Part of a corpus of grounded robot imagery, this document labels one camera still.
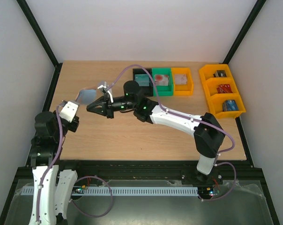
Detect green storage bin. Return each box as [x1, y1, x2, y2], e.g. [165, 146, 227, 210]
[152, 67, 174, 96]

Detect right black frame post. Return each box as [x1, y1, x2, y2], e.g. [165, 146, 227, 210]
[222, 0, 267, 64]

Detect left black frame post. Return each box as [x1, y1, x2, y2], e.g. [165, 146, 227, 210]
[16, 0, 60, 68]

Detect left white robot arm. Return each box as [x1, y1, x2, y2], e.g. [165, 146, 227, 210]
[29, 112, 79, 225]

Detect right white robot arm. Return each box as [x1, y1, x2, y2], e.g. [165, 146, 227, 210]
[87, 80, 225, 184]

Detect black card stack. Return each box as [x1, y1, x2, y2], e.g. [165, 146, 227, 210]
[214, 70, 227, 78]

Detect red white card holders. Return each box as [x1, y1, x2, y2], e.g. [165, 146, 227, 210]
[154, 74, 169, 86]

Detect black frame post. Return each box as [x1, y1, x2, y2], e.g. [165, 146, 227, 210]
[16, 0, 60, 68]
[222, 0, 267, 64]

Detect red card stack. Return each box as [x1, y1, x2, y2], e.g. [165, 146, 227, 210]
[216, 84, 233, 94]

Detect clear card holders stack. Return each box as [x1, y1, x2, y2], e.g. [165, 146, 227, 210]
[174, 74, 187, 85]

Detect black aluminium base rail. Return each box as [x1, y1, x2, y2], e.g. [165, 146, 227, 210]
[54, 160, 224, 186]

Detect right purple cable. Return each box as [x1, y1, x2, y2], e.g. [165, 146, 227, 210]
[106, 64, 237, 202]

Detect white slotted cable duct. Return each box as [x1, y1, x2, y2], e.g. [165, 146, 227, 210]
[22, 186, 199, 196]

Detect yellow bin with blue cards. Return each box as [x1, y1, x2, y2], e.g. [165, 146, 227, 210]
[206, 93, 246, 119]

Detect yellow bin with black cards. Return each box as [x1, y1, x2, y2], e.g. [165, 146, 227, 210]
[199, 64, 233, 82]

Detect small yellow storage bin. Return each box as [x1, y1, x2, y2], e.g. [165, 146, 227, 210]
[171, 67, 194, 96]

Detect blue card stack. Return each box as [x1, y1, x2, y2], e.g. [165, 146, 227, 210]
[222, 99, 239, 112]

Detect yellow bin with red cards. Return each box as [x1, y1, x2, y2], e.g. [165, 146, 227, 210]
[204, 77, 238, 97]

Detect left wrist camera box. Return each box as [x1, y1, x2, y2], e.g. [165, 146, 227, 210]
[59, 100, 79, 123]

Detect teal card holders stack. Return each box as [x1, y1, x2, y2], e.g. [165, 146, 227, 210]
[134, 74, 150, 87]

